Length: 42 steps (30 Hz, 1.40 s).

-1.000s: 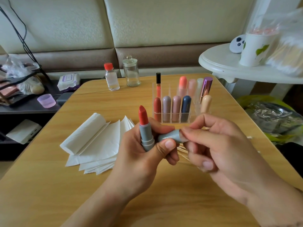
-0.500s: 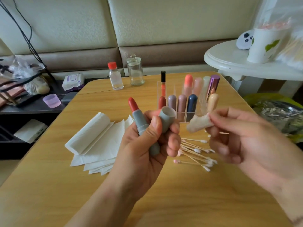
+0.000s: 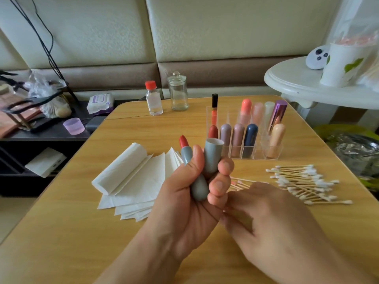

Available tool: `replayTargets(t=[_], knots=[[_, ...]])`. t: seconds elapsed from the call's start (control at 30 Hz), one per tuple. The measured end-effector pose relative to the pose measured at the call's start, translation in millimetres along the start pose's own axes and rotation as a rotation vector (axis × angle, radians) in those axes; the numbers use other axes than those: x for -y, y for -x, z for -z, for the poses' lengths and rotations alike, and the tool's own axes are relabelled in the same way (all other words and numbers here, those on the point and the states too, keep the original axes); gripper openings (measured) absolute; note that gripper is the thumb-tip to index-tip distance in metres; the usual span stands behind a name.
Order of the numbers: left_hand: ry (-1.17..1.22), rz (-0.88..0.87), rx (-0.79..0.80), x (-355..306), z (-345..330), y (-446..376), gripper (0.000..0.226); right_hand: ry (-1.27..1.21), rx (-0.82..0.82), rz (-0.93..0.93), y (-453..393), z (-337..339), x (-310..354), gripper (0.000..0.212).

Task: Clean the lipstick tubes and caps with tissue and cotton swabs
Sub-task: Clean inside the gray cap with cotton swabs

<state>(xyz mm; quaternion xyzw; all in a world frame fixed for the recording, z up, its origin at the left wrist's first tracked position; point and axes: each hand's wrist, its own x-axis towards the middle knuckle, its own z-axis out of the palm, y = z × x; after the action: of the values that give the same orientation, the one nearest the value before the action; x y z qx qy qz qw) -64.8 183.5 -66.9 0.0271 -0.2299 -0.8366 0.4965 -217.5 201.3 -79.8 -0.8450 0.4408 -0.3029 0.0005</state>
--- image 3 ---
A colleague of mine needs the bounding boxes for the clear bottle red cap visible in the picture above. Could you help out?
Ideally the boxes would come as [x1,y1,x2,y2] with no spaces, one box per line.
[145,80,163,116]

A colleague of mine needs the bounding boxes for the small purple plastic cup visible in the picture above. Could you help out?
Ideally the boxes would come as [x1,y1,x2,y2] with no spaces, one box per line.
[63,118,85,135]

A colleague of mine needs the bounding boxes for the red lipstick dusty pink tube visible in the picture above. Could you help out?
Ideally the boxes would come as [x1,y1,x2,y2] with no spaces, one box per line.
[231,124,245,157]

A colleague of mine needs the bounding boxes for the wet wipes pack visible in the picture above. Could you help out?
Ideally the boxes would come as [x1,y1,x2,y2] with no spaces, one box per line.
[87,94,115,116]

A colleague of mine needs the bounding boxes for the yellow-green bin with bag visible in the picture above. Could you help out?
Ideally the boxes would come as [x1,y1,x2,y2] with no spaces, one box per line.
[314,124,379,190]

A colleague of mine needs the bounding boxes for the red lipstick mauve tube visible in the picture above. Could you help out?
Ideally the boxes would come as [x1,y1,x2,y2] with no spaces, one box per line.
[220,123,232,146]

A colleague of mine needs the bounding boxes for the white power bank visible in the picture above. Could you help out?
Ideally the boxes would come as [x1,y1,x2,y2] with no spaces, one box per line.
[25,147,67,178]

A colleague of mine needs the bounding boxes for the white round side table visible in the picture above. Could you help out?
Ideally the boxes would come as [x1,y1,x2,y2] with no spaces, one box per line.
[264,56,379,110]

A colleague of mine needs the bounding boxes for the pink tray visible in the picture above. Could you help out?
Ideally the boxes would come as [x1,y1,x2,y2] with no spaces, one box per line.
[0,92,42,138]

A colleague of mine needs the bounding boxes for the beige padded backrest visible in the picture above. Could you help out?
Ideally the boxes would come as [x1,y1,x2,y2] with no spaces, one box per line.
[0,0,344,98]

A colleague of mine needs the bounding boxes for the white mug green leaf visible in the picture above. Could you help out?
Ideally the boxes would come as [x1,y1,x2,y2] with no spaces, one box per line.
[320,35,379,88]

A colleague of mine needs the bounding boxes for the grey-blue lipstick cap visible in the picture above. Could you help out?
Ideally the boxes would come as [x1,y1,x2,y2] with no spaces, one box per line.
[204,138,225,175]

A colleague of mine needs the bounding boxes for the person's left hand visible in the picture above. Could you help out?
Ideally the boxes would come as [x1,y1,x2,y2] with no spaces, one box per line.
[142,145,235,261]

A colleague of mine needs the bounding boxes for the stack of white tissues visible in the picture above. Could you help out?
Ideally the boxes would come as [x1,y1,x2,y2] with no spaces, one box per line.
[92,142,184,222]

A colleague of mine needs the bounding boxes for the white tissue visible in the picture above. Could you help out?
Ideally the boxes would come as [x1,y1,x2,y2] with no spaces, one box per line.
[92,142,149,195]

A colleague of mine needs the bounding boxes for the white panda figure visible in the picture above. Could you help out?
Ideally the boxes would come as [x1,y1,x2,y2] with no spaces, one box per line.
[306,45,330,70]

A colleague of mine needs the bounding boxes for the thin wooden cotton swab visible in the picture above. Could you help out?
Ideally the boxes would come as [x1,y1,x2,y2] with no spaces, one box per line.
[228,176,258,192]

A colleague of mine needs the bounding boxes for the black low shelf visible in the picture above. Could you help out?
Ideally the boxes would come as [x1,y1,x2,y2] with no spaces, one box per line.
[0,100,142,196]

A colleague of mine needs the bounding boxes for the person's right hand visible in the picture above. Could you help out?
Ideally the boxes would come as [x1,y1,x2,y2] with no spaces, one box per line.
[220,181,368,284]

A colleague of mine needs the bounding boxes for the black cables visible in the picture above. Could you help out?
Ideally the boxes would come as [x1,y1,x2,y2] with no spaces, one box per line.
[7,0,72,95]

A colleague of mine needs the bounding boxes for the person's left forearm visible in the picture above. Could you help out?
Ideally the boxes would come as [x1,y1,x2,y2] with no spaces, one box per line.
[95,239,184,284]

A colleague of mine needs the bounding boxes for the glass jar with lid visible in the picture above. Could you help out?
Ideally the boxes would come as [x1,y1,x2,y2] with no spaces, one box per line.
[167,71,190,111]

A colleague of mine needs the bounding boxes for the black clip tool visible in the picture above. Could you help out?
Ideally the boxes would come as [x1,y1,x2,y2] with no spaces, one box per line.
[0,69,21,86]

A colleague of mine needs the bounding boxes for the red lipstick grey-blue tube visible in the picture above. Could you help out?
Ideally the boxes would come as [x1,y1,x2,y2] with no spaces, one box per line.
[179,135,210,203]

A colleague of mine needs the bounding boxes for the crumpled clear plastic bag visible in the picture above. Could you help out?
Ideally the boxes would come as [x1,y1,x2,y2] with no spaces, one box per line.
[26,69,73,119]

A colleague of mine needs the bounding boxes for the clear acrylic lipstick organizer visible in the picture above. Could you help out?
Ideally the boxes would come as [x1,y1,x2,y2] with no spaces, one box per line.
[212,94,289,159]

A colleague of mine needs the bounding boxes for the pile of cotton swabs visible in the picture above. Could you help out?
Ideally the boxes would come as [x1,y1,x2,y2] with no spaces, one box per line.
[265,164,354,206]

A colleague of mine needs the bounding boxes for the red lipstick navy tube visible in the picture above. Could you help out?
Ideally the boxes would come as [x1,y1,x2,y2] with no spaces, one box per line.
[243,123,259,158]

